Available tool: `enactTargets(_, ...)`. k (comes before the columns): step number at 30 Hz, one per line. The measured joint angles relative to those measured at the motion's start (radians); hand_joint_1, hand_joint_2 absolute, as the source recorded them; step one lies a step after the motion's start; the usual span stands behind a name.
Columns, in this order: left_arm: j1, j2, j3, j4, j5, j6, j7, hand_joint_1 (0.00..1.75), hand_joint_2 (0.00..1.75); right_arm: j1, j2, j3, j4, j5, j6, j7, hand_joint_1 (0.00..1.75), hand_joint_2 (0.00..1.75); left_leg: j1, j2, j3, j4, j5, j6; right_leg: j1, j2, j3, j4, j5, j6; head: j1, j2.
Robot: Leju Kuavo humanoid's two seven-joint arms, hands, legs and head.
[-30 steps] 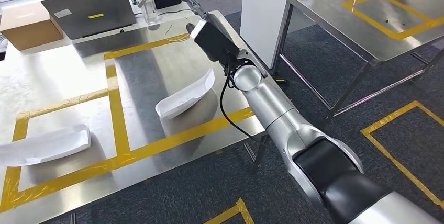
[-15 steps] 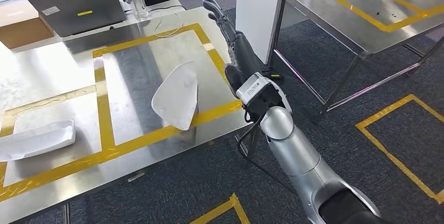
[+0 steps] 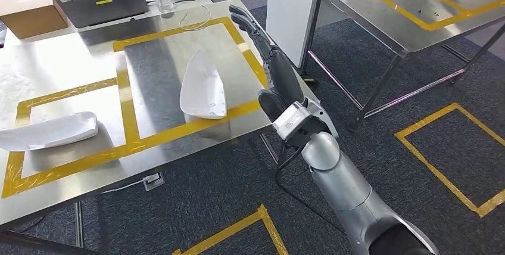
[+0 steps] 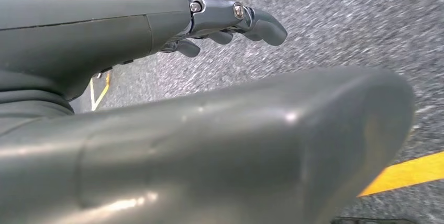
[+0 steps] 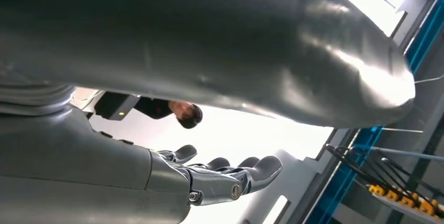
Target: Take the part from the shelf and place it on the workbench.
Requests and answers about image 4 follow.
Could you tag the yellow floor tape square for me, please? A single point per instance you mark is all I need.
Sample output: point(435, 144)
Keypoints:
point(406, 174)

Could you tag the ribbed grey left arm sleeve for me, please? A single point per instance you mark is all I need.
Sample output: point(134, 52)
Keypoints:
point(31, 106)

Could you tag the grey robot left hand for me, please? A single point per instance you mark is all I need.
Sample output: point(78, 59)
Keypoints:
point(86, 24)

